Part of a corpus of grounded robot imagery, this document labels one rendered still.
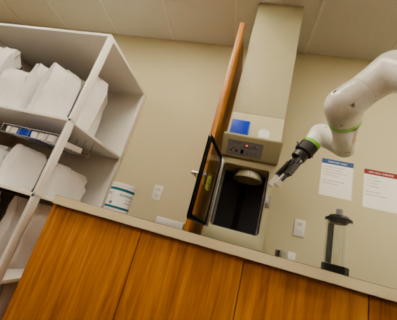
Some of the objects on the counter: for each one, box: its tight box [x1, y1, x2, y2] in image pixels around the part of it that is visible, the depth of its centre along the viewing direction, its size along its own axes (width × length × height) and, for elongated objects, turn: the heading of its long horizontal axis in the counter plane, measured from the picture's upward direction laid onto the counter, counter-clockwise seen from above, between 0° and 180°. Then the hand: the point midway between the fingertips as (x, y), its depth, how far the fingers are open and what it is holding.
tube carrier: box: [323, 216, 353, 269], centre depth 103 cm, size 11×11×21 cm
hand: (275, 181), depth 119 cm, fingers open, 7 cm apart
